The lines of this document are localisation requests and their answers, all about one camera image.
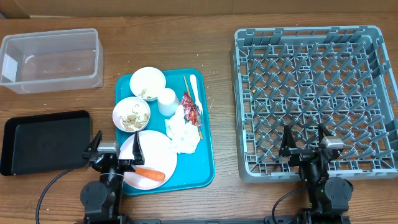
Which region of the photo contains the teal serving tray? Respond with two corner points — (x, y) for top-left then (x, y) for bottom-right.
(115, 68), (215, 196)

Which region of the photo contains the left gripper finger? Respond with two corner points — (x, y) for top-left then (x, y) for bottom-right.
(83, 130), (103, 155)
(132, 131), (145, 165)

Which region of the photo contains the white paper cup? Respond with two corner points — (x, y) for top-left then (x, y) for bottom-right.
(157, 88), (180, 116)

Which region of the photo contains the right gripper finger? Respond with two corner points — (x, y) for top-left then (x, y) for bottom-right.
(279, 125), (297, 157)
(318, 124), (332, 143)

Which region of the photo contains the black waste tray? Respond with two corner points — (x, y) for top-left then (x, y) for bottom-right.
(1, 110), (92, 176)

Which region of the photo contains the large pink plate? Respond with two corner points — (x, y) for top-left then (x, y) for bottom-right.
(124, 130), (177, 190)

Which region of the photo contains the white bowl with scraps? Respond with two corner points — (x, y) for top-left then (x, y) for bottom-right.
(129, 67), (166, 101)

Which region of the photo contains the crumpled white tissue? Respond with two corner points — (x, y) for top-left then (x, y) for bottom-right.
(165, 105), (200, 154)

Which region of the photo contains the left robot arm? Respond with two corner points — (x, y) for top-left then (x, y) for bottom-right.
(80, 131), (145, 224)

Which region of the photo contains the orange carrot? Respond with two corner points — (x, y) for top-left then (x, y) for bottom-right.
(135, 167), (165, 182)

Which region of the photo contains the wooden chopstick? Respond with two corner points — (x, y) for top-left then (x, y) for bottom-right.
(183, 76), (203, 140)

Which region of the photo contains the grey dishwasher rack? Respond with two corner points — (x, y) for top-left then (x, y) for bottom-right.
(230, 26), (397, 183)

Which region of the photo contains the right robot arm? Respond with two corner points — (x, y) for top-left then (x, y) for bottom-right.
(271, 124), (354, 223)

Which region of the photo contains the clear plastic bin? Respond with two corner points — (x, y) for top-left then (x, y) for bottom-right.
(1, 28), (104, 94)

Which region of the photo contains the white plastic fork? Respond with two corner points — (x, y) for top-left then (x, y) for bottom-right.
(190, 74), (203, 114)

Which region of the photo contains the red snack wrapper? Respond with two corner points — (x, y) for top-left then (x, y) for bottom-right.
(181, 92), (202, 128)

